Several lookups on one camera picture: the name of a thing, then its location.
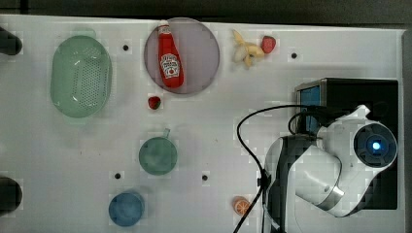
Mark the black toaster oven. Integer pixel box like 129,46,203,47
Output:
294,78,398,210

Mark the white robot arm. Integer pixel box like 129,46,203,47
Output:
263,105,397,233

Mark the small red toy strawberry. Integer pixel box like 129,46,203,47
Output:
148,96,161,110

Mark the red ketchup bottle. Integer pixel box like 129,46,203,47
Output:
157,20,185,88

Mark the grey round plate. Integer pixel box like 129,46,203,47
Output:
144,17,220,94

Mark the peeled toy banana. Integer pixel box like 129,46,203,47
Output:
232,30,264,68

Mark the toy orange half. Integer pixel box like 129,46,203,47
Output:
232,196,250,216

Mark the large red toy strawberry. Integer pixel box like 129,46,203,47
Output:
261,36,276,54

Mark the blue cup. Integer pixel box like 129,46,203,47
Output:
108,191,145,227

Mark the green plastic colander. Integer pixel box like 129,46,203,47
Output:
50,28,113,118

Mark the green mug with handle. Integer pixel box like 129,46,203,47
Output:
138,128,178,176

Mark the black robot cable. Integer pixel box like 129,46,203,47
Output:
232,104,344,233

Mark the black cylinder post upper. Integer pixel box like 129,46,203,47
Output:
0,27,22,55

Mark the black cylinder post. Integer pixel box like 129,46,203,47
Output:
0,177,22,216
0,27,22,55

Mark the black cylinder post lower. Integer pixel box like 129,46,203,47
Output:
0,177,22,216

